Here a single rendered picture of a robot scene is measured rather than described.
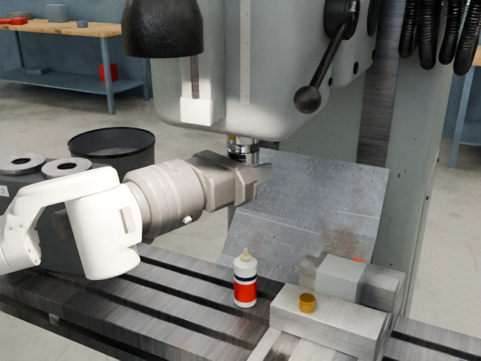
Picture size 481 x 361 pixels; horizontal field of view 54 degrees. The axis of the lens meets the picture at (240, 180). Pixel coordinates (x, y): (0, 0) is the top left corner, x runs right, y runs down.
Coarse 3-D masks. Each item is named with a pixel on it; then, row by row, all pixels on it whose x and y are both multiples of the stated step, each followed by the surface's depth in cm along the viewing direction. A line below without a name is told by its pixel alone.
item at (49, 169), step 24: (0, 168) 88; (24, 168) 88; (48, 168) 88; (72, 168) 91; (96, 168) 91; (0, 192) 88; (48, 216) 87; (48, 240) 90; (72, 240) 88; (48, 264) 92; (72, 264) 91
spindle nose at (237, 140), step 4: (228, 136) 67; (236, 136) 66; (228, 140) 67; (232, 140) 66; (236, 140) 66; (240, 140) 66; (244, 140) 66; (248, 140) 66; (252, 140) 66; (256, 140) 67; (236, 144) 66; (240, 144) 66; (244, 144) 66; (248, 144) 66; (252, 144) 66
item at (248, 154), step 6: (228, 150) 68; (234, 150) 67; (240, 150) 67; (246, 150) 67; (252, 150) 67; (258, 150) 68; (234, 156) 67; (240, 156) 67; (246, 156) 67; (252, 156) 67
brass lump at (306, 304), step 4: (300, 296) 66; (304, 296) 66; (308, 296) 66; (312, 296) 66; (300, 300) 65; (304, 300) 65; (308, 300) 65; (312, 300) 65; (300, 304) 65; (304, 304) 64; (308, 304) 64; (312, 304) 65; (300, 308) 65; (304, 308) 65; (308, 308) 65; (312, 308) 65; (304, 312) 65; (308, 312) 65
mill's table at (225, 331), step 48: (0, 288) 91; (48, 288) 88; (96, 288) 88; (144, 288) 88; (192, 288) 88; (96, 336) 82; (144, 336) 77; (192, 336) 76; (240, 336) 76; (432, 336) 76
